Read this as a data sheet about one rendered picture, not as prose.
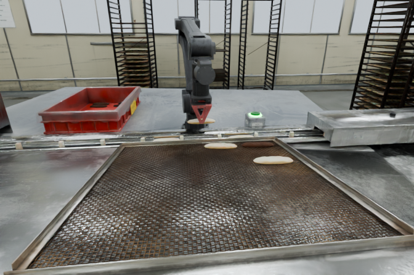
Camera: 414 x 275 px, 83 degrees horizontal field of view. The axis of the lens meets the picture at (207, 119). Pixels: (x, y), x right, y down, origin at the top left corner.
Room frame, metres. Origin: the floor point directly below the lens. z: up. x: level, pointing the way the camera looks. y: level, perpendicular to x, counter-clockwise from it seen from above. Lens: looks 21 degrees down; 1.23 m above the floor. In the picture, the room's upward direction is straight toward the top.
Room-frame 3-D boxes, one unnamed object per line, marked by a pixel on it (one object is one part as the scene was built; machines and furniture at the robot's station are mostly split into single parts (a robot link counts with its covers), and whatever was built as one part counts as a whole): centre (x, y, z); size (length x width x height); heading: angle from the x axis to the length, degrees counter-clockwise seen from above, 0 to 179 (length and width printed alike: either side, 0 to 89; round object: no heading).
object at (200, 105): (0.77, 0.02, 0.97); 0.07 x 0.07 x 0.09; 6
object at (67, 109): (1.14, 0.55, 0.87); 0.49 x 0.34 x 0.10; 4
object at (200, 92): (0.78, 0.02, 1.05); 0.10 x 0.07 x 0.07; 6
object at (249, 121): (0.94, -0.21, 0.84); 0.08 x 0.08 x 0.11; 6
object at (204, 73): (0.74, 0.01, 1.14); 0.11 x 0.09 x 0.12; 11
